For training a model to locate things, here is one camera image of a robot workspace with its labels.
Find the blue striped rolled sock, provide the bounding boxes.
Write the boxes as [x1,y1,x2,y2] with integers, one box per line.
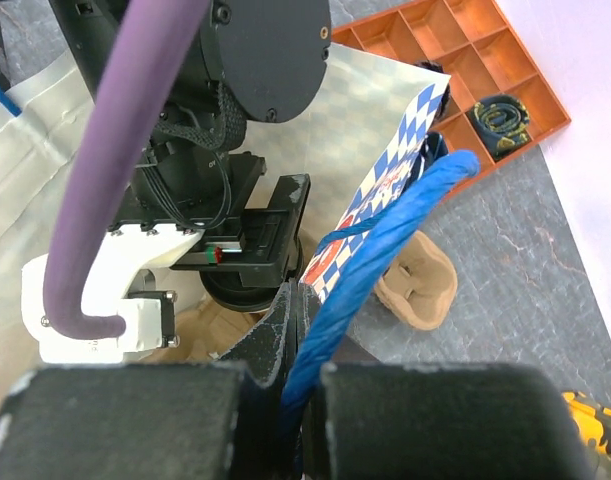
[406,132,449,187]

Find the checkered paper takeout bag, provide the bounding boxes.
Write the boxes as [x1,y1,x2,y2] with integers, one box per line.
[0,42,482,480]

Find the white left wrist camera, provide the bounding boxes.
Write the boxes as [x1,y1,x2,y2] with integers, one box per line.
[21,224,202,364]

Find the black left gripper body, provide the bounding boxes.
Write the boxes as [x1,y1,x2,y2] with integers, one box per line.
[109,149,311,312]

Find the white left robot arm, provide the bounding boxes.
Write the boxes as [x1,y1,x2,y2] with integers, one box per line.
[108,1,331,312]

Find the green blue rolled sock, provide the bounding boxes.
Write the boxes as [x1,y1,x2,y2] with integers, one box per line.
[466,94,531,161]

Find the camouflage cloth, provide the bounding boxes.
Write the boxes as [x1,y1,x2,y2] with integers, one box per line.
[562,390,611,479]

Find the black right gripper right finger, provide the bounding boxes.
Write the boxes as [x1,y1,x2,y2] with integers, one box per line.
[297,284,599,480]

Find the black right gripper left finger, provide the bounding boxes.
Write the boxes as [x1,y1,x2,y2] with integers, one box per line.
[0,283,297,479]

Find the orange compartment tray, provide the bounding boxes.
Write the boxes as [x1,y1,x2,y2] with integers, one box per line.
[332,0,571,177]

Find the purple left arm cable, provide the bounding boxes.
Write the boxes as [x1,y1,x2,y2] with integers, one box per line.
[42,0,211,340]

